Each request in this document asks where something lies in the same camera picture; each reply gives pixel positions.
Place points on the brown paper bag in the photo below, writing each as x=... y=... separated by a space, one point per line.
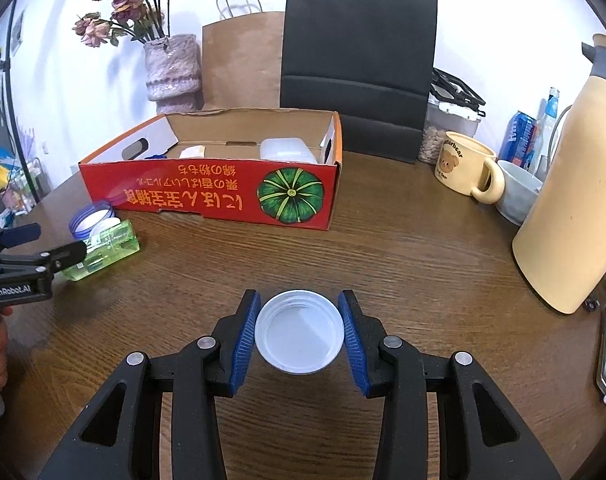
x=243 y=60

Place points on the black light stand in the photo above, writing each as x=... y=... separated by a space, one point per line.
x=13 y=60

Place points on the clear spray bottle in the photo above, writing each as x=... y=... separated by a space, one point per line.
x=550 y=110

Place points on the white round lid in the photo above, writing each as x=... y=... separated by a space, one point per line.
x=298 y=340

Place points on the grey bowl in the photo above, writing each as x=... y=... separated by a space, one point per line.
x=518 y=195

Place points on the white square box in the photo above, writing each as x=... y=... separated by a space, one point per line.
x=192 y=152

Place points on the translucent plastic storage box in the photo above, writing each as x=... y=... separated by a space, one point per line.
x=288 y=151

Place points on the black paper bag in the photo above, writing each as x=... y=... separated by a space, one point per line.
x=358 y=35

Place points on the blue drink can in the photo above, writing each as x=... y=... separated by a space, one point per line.
x=518 y=135

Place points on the cream thermos jug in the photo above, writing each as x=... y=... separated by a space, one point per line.
x=573 y=185

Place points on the small black clip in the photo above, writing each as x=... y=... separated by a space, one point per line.
x=591 y=304

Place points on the yellow bear mug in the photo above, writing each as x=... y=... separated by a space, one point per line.
x=458 y=165

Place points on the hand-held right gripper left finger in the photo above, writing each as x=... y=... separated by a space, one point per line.
x=243 y=340

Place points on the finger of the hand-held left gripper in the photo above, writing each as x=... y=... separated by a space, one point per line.
x=63 y=255
x=20 y=235

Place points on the pink textured vase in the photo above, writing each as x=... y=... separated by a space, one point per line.
x=173 y=70

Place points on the green translucent bottle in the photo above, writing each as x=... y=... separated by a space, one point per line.
x=115 y=242

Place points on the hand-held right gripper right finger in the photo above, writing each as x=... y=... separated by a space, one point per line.
x=355 y=345

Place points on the red cardboard box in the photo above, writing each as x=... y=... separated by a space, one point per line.
x=208 y=195

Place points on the cluttered shelf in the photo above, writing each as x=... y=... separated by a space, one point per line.
x=13 y=195

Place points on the blue gear-shaped knob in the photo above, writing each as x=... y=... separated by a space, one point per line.
x=157 y=155

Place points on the blue-rimmed round lid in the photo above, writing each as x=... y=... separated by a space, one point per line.
x=85 y=220

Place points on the clear container with black lid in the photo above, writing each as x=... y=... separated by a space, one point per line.
x=435 y=140

